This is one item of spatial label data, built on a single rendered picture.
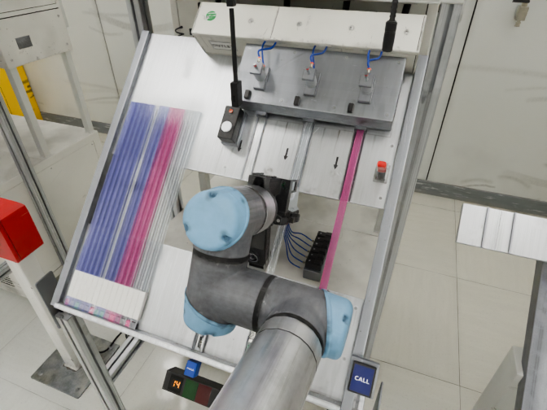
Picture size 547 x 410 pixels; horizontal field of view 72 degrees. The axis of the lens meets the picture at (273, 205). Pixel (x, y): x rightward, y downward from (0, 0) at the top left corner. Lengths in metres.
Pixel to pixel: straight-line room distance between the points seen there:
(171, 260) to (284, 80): 0.46
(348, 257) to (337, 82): 0.57
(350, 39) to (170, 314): 0.68
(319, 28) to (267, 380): 0.68
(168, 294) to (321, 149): 0.45
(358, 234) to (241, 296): 0.83
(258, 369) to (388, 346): 1.41
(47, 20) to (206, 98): 1.09
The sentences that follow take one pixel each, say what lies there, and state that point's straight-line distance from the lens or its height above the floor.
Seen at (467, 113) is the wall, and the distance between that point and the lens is 2.48.
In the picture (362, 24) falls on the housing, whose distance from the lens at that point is 0.84.
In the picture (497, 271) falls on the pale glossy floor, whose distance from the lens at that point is 2.29.
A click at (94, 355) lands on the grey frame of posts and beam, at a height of 0.45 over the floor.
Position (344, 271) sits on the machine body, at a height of 0.62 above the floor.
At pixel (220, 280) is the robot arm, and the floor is 1.07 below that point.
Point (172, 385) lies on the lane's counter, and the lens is 0.89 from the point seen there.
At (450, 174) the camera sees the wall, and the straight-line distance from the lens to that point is 2.65.
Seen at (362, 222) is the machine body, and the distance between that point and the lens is 1.31.
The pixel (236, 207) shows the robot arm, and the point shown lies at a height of 1.16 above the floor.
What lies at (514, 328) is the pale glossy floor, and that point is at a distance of 2.05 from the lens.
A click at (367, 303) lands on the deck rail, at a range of 0.74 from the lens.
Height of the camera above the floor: 1.42
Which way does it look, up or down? 36 degrees down
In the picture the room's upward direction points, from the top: straight up
